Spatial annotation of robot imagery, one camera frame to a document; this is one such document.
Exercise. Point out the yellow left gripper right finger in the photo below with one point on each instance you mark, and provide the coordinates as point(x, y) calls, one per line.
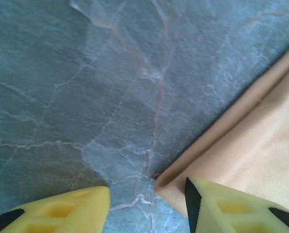
point(231, 213)

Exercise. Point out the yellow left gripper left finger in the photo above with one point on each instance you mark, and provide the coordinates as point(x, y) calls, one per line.
point(61, 213)

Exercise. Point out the beige printed t-shirt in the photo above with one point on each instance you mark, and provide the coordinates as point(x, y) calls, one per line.
point(256, 145)

